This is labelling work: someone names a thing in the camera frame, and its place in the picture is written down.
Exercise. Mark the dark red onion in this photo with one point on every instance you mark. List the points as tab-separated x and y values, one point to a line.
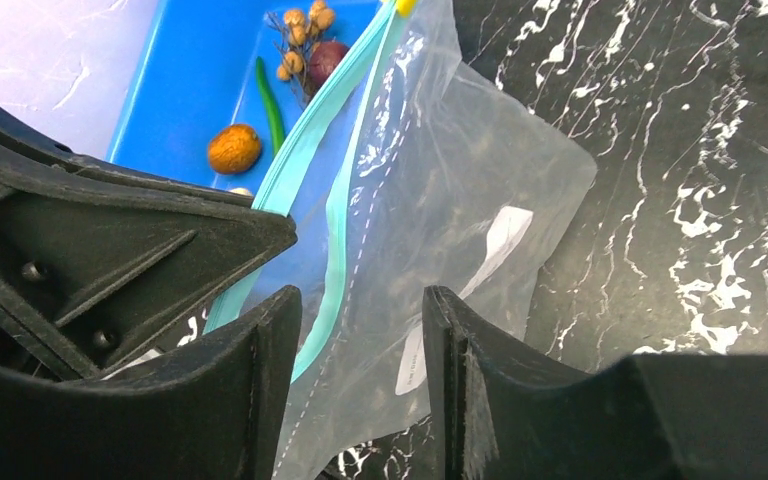
323	61

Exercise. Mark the blue plastic bin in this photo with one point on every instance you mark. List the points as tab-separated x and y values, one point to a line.
196	76

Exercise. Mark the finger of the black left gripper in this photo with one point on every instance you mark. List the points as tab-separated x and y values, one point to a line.
98	262

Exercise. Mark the clear zip top bag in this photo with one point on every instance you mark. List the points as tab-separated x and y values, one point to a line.
409	169

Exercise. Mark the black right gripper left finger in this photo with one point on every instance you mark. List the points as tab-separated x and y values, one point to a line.
211	409

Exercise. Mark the brown longan bunch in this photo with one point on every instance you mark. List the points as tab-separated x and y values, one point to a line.
301	32

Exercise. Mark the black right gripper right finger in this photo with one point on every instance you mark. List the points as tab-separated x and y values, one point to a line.
503	410

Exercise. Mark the green chili pepper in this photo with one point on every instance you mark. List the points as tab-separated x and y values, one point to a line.
271	107

